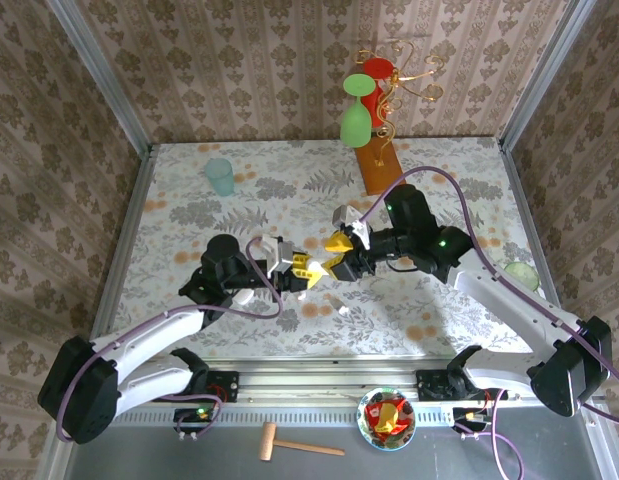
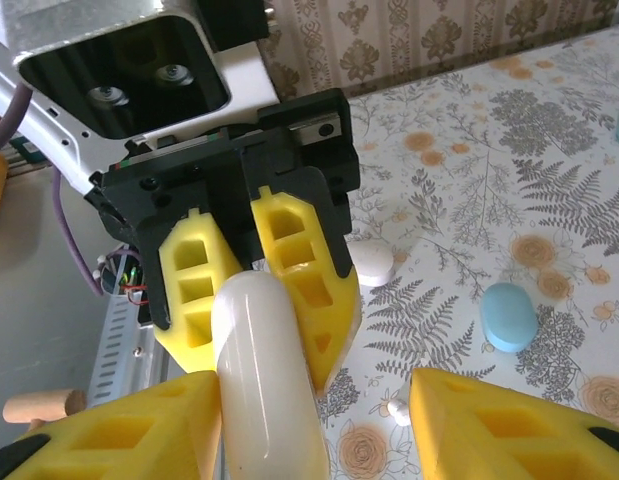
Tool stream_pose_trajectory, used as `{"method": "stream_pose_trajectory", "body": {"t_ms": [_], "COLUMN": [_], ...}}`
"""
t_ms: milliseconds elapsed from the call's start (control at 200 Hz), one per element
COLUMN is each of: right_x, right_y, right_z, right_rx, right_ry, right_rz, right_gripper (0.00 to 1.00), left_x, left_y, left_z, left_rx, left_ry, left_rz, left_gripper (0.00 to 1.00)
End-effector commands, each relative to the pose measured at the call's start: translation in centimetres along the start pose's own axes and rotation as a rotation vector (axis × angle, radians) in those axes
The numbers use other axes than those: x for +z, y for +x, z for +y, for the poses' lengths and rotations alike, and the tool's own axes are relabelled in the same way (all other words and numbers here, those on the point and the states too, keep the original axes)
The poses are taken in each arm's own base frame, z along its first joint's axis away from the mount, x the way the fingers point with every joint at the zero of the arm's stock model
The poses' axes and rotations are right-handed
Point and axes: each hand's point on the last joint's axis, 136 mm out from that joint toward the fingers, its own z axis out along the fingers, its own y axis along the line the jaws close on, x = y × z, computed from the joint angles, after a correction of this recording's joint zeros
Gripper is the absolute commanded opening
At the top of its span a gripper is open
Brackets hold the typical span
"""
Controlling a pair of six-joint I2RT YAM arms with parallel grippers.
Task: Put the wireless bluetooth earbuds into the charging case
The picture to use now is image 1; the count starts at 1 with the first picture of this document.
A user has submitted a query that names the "orange wooden rack base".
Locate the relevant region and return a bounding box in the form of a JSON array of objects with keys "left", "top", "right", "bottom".
[{"left": 353, "top": 135, "right": 408, "bottom": 197}]

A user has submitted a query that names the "teal translucent plastic cup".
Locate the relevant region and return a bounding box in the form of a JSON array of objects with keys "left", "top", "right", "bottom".
[{"left": 203, "top": 157, "right": 236, "bottom": 196}]

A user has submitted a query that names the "green wine glass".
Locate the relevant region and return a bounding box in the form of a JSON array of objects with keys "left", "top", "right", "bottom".
[{"left": 339, "top": 73, "right": 378, "bottom": 148}]

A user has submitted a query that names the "green translucent round cup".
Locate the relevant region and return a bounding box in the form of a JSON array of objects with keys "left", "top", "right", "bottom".
[{"left": 503, "top": 261, "right": 541, "bottom": 293}]

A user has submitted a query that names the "red wine glass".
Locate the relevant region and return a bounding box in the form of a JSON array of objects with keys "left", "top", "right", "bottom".
[{"left": 362, "top": 57, "right": 396, "bottom": 132}]

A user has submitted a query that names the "yellow wrapped candy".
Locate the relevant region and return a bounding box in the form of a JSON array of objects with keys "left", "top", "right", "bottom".
[{"left": 373, "top": 402, "right": 398, "bottom": 434}]

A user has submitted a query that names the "small black controller board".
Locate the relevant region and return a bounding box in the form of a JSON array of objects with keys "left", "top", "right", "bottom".
[{"left": 173, "top": 405, "right": 221, "bottom": 441}]

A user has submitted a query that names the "small wooden mallet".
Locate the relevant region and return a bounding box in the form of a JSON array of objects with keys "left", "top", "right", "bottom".
[{"left": 258, "top": 421, "right": 346, "bottom": 462}]

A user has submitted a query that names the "patterned bowl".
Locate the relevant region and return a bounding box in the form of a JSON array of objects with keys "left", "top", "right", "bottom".
[{"left": 356, "top": 385, "right": 417, "bottom": 451}]

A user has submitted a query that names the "grey metal panel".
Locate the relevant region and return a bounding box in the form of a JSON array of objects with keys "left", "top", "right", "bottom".
[{"left": 63, "top": 424, "right": 608, "bottom": 480}]

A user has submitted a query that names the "aluminium table side rail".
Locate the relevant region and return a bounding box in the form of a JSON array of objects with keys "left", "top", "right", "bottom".
[
  {"left": 497, "top": 139, "right": 560, "bottom": 306},
  {"left": 91, "top": 144, "right": 158, "bottom": 341}
]

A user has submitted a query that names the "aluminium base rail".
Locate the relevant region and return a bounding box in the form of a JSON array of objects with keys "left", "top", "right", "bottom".
[{"left": 208, "top": 357, "right": 540, "bottom": 407}]

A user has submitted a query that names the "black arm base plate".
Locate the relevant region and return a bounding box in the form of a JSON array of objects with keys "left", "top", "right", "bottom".
[
  {"left": 206, "top": 370, "right": 240, "bottom": 404},
  {"left": 416, "top": 370, "right": 453, "bottom": 401}
]

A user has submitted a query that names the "grey slotted cable duct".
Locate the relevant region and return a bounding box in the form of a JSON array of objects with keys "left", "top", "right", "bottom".
[{"left": 108, "top": 403, "right": 460, "bottom": 427}]

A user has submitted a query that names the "gold wire glass rack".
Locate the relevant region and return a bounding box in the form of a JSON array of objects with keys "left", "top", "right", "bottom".
[{"left": 356, "top": 39, "right": 445, "bottom": 169}]

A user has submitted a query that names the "aluminium frame post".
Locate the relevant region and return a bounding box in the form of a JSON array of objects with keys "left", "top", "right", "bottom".
[
  {"left": 499, "top": 0, "right": 593, "bottom": 149},
  {"left": 44, "top": 0, "right": 155, "bottom": 156}
]

